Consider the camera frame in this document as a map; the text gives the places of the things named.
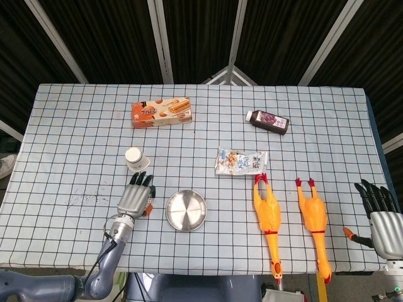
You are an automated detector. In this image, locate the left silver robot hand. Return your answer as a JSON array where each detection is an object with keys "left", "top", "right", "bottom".
[{"left": 116, "top": 171, "right": 157, "bottom": 220}]

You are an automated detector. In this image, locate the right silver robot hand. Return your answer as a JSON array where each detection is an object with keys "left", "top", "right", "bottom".
[{"left": 343, "top": 179, "right": 403, "bottom": 260}]

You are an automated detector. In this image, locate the white paper cup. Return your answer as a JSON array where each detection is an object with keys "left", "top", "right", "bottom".
[{"left": 124, "top": 146, "right": 151, "bottom": 173}]

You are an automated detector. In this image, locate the round metal plate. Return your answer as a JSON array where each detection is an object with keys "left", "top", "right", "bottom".
[{"left": 165, "top": 189, "right": 208, "bottom": 233}]

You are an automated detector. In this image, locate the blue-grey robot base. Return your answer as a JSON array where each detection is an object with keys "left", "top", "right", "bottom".
[{"left": 125, "top": 272, "right": 263, "bottom": 302}]

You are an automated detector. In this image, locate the yellow rubber chicken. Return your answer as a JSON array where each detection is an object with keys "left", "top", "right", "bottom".
[
  {"left": 295, "top": 177, "right": 332, "bottom": 285},
  {"left": 253, "top": 172, "right": 281, "bottom": 286}
]

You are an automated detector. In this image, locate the orange biscuit box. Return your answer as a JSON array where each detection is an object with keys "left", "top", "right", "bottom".
[{"left": 131, "top": 96, "right": 193, "bottom": 130}]

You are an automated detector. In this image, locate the blue checkered tablecloth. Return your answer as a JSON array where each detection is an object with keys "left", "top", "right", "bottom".
[{"left": 0, "top": 82, "right": 398, "bottom": 277}]

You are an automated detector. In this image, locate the crumpled snack bag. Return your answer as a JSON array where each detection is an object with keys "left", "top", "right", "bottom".
[{"left": 215, "top": 147, "right": 269, "bottom": 177}]

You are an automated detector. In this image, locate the white bag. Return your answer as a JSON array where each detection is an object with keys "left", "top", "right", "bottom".
[{"left": 263, "top": 288, "right": 305, "bottom": 302}]

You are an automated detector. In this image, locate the grey sneaker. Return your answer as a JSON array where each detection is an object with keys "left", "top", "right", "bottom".
[{"left": 0, "top": 154, "right": 17, "bottom": 180}]

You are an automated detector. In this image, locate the dark juice bottle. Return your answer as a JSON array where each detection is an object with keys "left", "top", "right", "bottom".
[{"left": 244, "top": 109, "right": 291, "bottom": 136}]

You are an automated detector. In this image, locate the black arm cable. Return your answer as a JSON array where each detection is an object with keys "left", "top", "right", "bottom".
[{"left": 82, "top": 215, "right": 118, "bottom": 286}]

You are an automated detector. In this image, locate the yellow post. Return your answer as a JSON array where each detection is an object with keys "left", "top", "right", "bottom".
[{"left": 316, "top": 273, "right": 329, "bottom": 302}]

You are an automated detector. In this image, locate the white aluminium frame beam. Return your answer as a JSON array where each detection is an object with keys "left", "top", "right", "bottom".
[
  {"left": 147, "top": 0, "right": 175, "bottom": 84},
  {"left": 297, "top": 0, "right": 360, "bottom": 86},
  {"left": 25, "top": 0, "right": 89, "bottom": 84},
  {"left": 382, "top": 133, "right": 403, "bottom": 155},
  {"left": 226, "top": 0, "right": 249, "bottom": 69},
  {"left": 0, "top": 119, "right": 25, "bottom": 143}
]

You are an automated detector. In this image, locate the triangular white frame bracket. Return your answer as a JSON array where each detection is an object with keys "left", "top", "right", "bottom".
[{"left": 201, "top": 65, "right": 259, "bottom": 86}]

